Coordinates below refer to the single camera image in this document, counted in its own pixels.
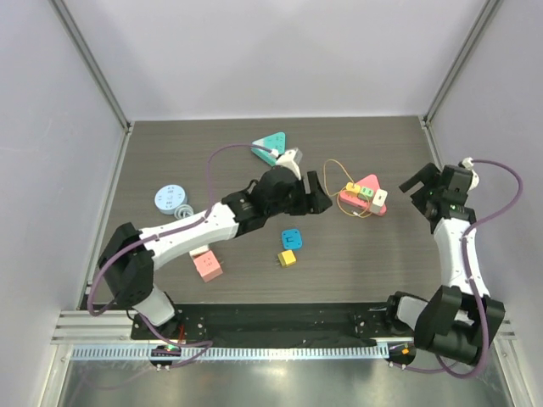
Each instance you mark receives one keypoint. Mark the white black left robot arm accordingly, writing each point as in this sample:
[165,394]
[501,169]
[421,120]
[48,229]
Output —
[131,256]

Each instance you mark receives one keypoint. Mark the green charger plug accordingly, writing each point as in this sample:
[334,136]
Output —
[366,194]

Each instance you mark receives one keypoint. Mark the yellow plug adapter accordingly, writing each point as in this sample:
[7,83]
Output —
[286,258]

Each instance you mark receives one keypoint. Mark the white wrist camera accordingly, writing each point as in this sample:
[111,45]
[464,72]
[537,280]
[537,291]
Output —
[468,164]
[290,159]

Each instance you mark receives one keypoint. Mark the yellow charger plug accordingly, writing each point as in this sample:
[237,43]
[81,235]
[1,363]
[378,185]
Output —
[352,188]

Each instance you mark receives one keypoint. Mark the pink triangular power strip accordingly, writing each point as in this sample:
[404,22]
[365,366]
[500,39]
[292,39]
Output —
[363,207]

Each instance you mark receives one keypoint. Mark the teal triangular power strip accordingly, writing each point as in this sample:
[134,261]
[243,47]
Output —
[270,147]

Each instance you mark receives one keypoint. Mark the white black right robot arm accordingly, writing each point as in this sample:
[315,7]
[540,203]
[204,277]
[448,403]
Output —
[461,319]

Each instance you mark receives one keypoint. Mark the white charger plug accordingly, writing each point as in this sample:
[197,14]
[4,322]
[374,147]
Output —
[379,198]

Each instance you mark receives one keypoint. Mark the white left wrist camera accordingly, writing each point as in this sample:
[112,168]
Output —
[290,159]

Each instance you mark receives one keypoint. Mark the aluminium frame rail front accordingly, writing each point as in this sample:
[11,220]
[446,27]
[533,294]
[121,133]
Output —
[116,325]

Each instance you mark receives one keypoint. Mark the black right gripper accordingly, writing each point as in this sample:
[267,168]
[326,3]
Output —
[425,192]

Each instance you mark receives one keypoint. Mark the light blue round power strip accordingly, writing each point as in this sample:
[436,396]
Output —
[170,197]

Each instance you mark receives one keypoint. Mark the white cube socket adapter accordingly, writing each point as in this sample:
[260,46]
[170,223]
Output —
[195,253]

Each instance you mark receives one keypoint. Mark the pink cube socket adapter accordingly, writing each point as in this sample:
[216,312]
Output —
[208,266]

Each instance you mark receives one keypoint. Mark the aluminium frame post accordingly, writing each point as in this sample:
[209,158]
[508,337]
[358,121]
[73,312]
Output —
[474,35]
[76,36]

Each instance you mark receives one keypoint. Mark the blue plug adapter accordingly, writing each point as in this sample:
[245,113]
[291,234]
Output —
[291,239]

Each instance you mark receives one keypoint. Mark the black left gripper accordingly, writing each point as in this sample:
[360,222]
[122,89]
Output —
[311,203]

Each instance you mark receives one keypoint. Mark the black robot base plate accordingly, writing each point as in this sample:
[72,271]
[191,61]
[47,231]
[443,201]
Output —
[222,323]

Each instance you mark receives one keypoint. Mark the aluminium frame post left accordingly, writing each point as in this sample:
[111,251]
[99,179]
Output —
[76,36]

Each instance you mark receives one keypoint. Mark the aluminium frame post right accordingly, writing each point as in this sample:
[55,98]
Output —
[474,35]

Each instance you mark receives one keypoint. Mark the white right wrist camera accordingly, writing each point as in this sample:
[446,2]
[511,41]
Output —
[468,164]

